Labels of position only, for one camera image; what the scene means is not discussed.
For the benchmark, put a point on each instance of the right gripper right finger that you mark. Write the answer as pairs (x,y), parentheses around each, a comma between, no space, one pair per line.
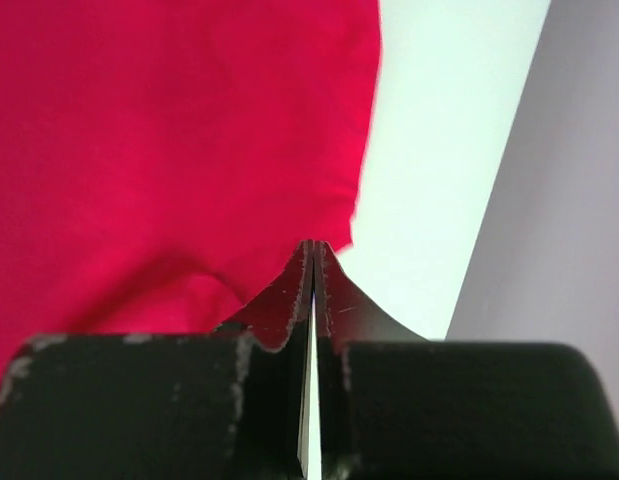
(394,405)

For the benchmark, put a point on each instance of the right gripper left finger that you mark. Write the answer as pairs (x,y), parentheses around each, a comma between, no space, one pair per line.
(229,404)

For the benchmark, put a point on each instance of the red t shirt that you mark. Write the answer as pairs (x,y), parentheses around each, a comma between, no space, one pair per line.
(161,160)

